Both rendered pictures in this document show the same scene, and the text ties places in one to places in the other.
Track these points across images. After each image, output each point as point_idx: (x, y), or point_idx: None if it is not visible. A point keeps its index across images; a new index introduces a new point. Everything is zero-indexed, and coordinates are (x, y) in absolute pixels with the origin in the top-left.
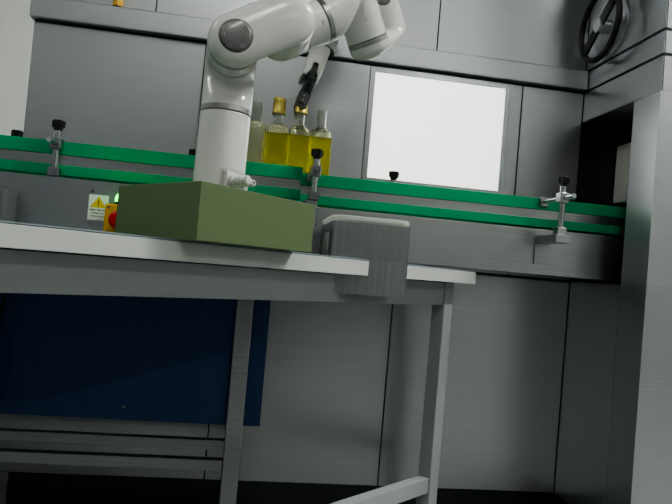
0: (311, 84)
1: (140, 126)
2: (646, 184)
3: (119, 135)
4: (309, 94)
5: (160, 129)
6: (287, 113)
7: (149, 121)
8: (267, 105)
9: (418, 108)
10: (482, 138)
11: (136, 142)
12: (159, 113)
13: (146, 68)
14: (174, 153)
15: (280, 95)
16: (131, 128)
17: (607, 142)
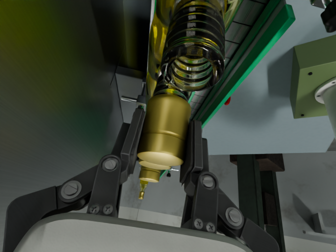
0: (241, 213)
1: (103, 154)
2: None
3: (109, 149)
4: (200, 170)
5: (100, 148)
6: (22, 122)
7: (100, 157)
8: (47, 158)
9: None
10: None
11: (108, 141)
12: (95, 164)
13: (84, 211)
14: (206, 123)
15: (9, 185)
16: (105, 153)
17: None
